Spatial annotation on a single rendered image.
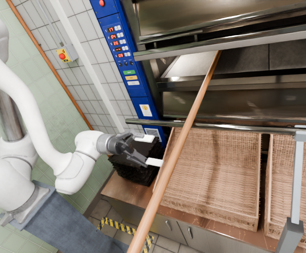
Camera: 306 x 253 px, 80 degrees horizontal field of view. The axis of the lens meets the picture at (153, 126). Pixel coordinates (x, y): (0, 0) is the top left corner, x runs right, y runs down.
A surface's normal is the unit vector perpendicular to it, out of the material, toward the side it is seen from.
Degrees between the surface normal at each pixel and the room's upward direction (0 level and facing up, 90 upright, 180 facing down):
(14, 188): 88
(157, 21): 70
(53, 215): 90
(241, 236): 0
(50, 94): 90
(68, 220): 90
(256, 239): 0
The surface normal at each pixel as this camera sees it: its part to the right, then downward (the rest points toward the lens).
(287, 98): -0.47, 0.36
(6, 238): 0.87, 0.07
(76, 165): 0.66, -0.24
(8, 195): 0.68, 0.25
